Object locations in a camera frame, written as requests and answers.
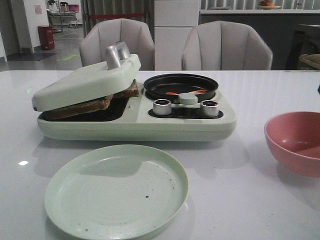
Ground left beige upholstered chair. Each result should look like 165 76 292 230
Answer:
79 18 155 71

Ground left silver control knob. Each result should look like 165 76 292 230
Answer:
152 99 172 116

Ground mint green breakfast maker base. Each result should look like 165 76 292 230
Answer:
36 80 238 143

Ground beige upholstered chair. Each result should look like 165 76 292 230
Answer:
181 20 273 71
79 18 155 71

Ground bread slice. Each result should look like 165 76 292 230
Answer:
43 94 114 120
113 79 139 99

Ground black round frying pan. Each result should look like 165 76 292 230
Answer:
143 73 219 103

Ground toy shrimp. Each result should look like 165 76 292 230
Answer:
166 89 207 96

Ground white cabinet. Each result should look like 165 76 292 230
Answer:
154 0 201 71

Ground pink bowl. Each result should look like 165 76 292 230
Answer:
264 111 320 178

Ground silver control knob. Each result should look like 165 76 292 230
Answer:
199 100 219 118
152 99 172 116

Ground right silver control knob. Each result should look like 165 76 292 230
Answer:
199 100 219 118

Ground mint green sandwich maker lid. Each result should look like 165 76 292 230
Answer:
32 45 141 112

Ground mint green round plate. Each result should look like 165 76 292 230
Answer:
44 144 189 240

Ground red trash bin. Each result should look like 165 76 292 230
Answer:
37 25 55 50

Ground right beige upholstered chair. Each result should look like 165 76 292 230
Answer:
181 20 273 71

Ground dark washing machine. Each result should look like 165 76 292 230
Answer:
285 24 320 70

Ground fruit bowl on counter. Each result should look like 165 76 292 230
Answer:
257 0 281 10

